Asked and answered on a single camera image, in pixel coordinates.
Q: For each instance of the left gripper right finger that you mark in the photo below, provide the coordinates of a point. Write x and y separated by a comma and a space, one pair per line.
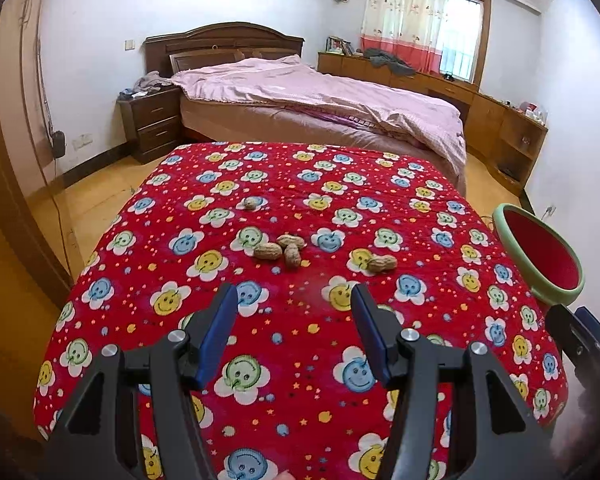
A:
493, 432

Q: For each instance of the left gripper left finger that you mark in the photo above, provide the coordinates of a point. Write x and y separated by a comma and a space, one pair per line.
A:
97, 435

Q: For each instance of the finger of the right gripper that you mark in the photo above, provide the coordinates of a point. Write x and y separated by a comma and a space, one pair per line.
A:
589, 320
580, 347

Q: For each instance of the red trash bin green rim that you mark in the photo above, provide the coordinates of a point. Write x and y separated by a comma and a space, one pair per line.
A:
547, 263

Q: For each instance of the long wooden cabinet desk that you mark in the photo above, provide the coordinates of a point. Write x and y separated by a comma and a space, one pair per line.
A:
503, 138

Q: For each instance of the single peanut right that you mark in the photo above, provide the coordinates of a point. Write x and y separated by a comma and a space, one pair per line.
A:
379, 263

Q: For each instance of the peanut cluster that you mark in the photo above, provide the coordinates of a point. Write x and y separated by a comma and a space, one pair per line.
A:
286, 246

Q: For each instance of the small peanut far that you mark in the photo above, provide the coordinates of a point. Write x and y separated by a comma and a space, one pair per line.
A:
251, 203

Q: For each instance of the red smiley flower blanket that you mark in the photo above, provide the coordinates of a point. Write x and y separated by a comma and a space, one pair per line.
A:
294, 390

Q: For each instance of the dark wooden nightstand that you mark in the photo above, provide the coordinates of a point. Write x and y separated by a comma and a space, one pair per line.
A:
152, 124

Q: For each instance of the grey clothes on desk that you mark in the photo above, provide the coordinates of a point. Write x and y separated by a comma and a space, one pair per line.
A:
380, 58

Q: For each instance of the pink quilted bed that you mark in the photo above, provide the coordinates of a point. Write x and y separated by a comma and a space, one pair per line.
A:
286, 100

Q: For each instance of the floral curtain red hem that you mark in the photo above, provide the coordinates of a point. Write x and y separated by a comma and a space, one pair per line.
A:
407, 29

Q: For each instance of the dark wooden headboard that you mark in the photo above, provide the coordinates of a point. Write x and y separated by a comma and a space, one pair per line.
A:
216, 44

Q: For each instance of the black charger on wall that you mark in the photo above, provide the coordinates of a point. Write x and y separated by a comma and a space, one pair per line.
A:
58, 144

